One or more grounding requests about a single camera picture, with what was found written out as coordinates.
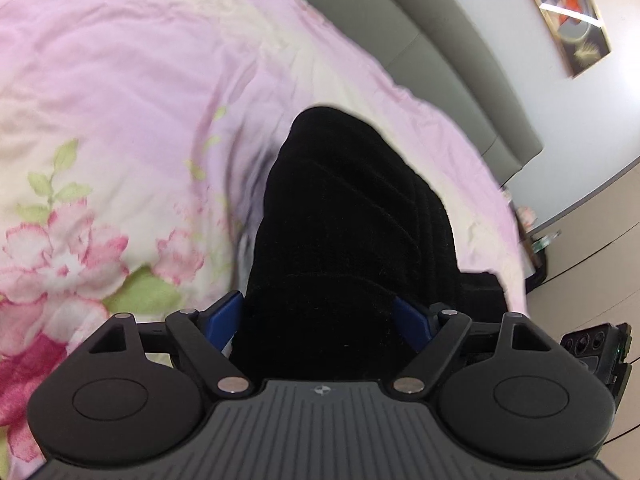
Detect black pants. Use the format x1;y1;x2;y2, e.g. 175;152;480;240
231;107;506;382

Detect pink floral duvet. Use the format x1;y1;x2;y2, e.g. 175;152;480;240
1;0;526;479

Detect grey padded headboard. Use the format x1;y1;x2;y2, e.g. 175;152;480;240
306;0;542;184

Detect gold framed wall picture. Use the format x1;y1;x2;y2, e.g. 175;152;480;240
534;0;611;77

